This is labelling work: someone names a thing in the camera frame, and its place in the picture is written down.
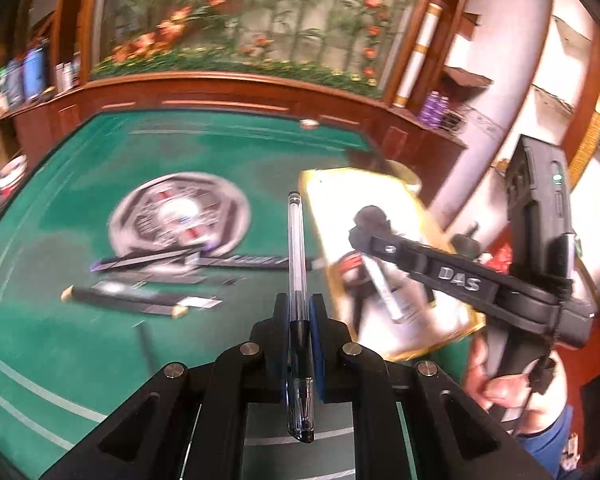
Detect grey thermos jug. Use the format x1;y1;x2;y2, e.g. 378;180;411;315
5;57;26;108

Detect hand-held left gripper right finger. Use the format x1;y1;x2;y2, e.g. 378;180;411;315
307;292;556;480

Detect black marker purple cap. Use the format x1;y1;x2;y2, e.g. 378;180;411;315
89;249;206;273

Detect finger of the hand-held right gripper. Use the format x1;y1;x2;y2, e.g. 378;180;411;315
349;224;527;312

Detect person's right forearm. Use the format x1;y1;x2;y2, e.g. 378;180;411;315
517;405;581;480

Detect round table control panel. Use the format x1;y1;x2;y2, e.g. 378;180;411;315
107;172;253;263

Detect white bottle red label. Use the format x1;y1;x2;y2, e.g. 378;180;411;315
337;252;376;291

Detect white box with yellow tape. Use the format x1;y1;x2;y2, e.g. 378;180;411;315
299;166;486;361

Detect white column gold band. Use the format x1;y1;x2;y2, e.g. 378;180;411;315
395;2;446;108

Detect floral glass panel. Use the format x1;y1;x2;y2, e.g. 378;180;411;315
87;0;421;98

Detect purple bottles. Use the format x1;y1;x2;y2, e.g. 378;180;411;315
419;90;450;126

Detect long black marker white print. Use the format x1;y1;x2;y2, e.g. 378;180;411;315
197;252;293;271

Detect clear ballpoint pen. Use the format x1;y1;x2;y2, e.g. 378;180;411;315
282;191;316;443

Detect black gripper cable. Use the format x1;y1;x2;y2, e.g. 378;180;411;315
517;280;573;433

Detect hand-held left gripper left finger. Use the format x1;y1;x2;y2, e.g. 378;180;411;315
40;292;293;480

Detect blue thermos jug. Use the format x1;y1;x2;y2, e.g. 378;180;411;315
22;45;48;103

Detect person's right hand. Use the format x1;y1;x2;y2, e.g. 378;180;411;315
467;335;568;436

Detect black marker yellow cap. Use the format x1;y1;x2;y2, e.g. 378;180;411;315
61;282;191;320

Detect white plastic bottle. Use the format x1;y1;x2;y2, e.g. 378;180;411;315
369;260;413;323

